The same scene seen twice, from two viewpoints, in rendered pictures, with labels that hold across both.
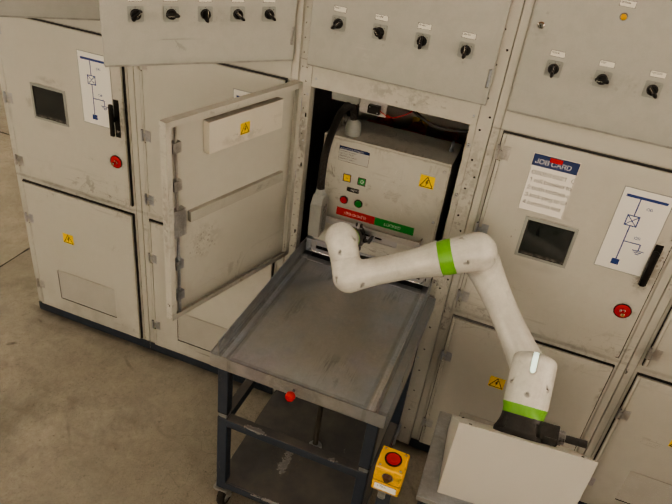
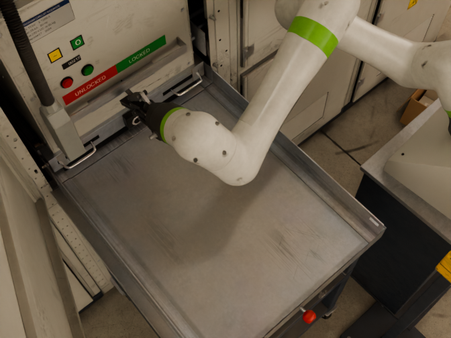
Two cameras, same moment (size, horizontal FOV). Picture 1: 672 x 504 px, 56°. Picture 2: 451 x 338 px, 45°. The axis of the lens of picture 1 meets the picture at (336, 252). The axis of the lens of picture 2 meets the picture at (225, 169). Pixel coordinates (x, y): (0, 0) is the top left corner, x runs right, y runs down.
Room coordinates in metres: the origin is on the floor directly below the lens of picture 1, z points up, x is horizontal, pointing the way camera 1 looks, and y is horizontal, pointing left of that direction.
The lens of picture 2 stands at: (1.39, 0.48, 2.17)
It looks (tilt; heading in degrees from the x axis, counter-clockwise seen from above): 59 degrees down; 306
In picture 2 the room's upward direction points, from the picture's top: 3 degrees counter-clockwise
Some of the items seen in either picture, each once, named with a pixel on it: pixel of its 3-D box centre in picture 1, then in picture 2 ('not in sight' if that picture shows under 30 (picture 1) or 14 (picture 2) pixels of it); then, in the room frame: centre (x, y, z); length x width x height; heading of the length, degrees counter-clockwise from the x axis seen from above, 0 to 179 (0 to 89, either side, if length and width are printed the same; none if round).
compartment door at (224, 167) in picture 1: (233, 197); (5, 242); (1.98, 0.39, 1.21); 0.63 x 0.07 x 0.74; 147
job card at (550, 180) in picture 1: (548, 186); not in sight; (1.94, -0.67, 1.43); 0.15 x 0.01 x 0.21; 73
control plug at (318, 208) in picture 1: (318, 213); (61, 128); (2.16, 0.09, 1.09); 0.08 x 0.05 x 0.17; 163
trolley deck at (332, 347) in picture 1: (331, 329); (214, 214); (1.80, -0.02, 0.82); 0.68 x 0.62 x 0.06; 163
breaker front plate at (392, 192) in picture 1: (376, 207); (112, 53); (2.16, -0.13, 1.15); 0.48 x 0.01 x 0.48; 73
